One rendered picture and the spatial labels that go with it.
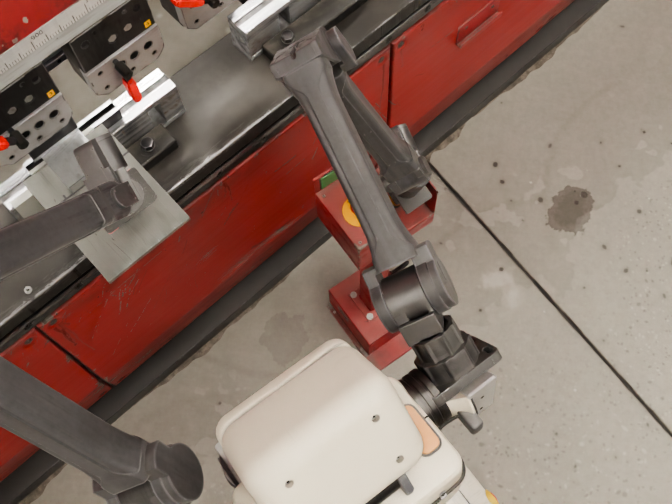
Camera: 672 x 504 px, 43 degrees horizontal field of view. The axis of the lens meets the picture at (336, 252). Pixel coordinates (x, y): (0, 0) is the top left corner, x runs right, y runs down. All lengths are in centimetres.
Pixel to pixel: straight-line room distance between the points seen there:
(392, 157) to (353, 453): 63
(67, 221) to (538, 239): 171
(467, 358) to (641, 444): 137
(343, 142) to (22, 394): 52
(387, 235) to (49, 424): 49
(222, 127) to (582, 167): 135
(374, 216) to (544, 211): 153
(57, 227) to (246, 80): 75
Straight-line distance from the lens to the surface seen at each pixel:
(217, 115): 177
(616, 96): 291
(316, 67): 119
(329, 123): 118
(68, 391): 213
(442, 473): 114
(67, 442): 104
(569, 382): 250
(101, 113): 168
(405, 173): 153
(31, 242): 111
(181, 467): 114
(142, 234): 154
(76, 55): 147
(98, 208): 124
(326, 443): 100
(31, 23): 138
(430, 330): 117
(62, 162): 164
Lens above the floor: 237
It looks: 68 degrees down
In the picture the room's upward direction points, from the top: 5 degrees counter-clockwise
